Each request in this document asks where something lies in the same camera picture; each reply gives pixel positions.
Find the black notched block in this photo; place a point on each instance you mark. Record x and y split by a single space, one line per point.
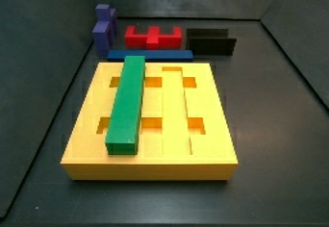
210 42

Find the red notched block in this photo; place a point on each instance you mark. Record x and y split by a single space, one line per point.
153 40

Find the blue long bar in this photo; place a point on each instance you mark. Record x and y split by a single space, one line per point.
153 55

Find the green long bar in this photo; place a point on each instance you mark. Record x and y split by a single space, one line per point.
124 130

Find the purple notched block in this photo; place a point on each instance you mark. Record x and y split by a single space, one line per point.
105 28

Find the yellow slotted board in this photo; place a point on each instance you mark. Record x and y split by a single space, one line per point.
185 142

